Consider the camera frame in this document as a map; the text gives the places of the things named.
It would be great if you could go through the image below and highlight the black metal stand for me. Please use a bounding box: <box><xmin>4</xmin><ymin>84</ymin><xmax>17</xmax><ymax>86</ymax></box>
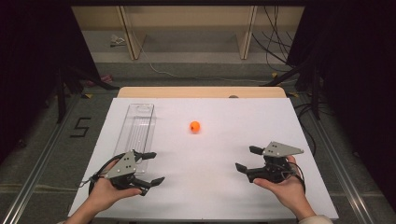
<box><xmin>55</xmin><ymin>63</ymin><xmax>120</xmax><ymax>124</ymax></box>
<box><xmin>261</xmin><ymin>57</ymin><xmax>322</xmax><ymax>121</ymax></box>

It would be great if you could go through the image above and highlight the crumpled white wrapper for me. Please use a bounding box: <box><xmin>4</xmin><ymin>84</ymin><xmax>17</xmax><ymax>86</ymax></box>
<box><xmin>109</xmin><ymin>34</ymin><xmax>127</xmax><ymax>49</ymax></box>

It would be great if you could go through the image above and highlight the bundle of black cables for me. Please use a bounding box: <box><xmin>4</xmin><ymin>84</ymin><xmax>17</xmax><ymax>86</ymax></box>
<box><xmin>251</xmin><ymin>5</ymin><xmax>300</xmax><ymax>73</ymax></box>

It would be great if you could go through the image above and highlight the wooden shelf unit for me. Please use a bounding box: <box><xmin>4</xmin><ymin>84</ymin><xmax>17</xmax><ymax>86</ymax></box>
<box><xmin>71</xmin><ymin>5</ymin><xmax>305</xmax><ymax>61</ymax></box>

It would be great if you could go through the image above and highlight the black floor cable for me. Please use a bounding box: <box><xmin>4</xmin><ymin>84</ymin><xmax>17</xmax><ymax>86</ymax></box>
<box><xmin>293</xmin><ymin>102</ymin><xmax>318</xmax><ymax>157</ymax></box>

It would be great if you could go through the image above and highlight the white table cover sheet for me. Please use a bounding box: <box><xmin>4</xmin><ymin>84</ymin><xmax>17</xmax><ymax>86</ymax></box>
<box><xmin>67</xmin><ymin>97</ymin><xmax>340</xmax><ymax>221</ymax></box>

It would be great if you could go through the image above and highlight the pink floor object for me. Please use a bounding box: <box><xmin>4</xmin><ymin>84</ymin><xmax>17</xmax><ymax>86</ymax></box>
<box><xmin>86</xmin><ymin>74</ymin><xmax>114</xmax><ymax>88</ymax></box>

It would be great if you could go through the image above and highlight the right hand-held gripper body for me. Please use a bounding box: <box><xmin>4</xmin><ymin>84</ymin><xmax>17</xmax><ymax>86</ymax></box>
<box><xmin>246</xmin><ymin>141</ymin><xmax>305</xmax><ymax>185</ymax></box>

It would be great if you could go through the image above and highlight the metal floor rail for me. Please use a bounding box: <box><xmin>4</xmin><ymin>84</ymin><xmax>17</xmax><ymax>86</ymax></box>
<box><xmin>0</xmin><ymin>92</ymin><xmax>82</xmax><ymax>224</ymax></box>
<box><xmin>298</xmin><ymin>92</ymin><xmax>376</xmax><ymax>224</ymax></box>

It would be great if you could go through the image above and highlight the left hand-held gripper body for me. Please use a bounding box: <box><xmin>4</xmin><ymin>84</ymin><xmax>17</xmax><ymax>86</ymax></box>
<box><xmin>105</xmin><ymin>149</ymin><xmax>150</xmax><ymax>197</ymax></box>

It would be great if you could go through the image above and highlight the person's right hand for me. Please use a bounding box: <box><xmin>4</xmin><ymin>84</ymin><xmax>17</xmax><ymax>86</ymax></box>
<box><xmin>252</xmin><ymin>155</ymin><xmax>318</xmax><ymax>220</ymax></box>

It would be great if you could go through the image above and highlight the black curtain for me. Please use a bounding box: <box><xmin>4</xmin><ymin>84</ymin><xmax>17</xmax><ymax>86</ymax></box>
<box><xmin>286</xmin><ymin>0</ymin><xmax>396</xmax><ymax>203</ymax></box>
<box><xmin>0</xmin><ymin>0</ymin><xmax>101</xmax><ymax>164</ymax></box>

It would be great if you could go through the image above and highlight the left hand-held gripper black cable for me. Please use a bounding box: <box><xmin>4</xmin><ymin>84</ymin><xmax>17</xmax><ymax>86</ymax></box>
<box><xmin>78</xmin><ymin>155</ymin><xmax>125</xmax><ymax>196</ymax></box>

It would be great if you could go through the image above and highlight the person's left hand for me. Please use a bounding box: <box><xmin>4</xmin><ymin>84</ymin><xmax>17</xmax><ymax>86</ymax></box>
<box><xmin>85</xmin><ymin>158</ymin><xmax>143</xmax><ymax>217</ymax></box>

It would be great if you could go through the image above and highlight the clear plastic tray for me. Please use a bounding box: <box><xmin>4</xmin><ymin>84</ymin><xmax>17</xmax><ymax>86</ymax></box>
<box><xmin>112</xmin><ymin>103</ymin><xmax>157</xmax><ymax>175</ymax></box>

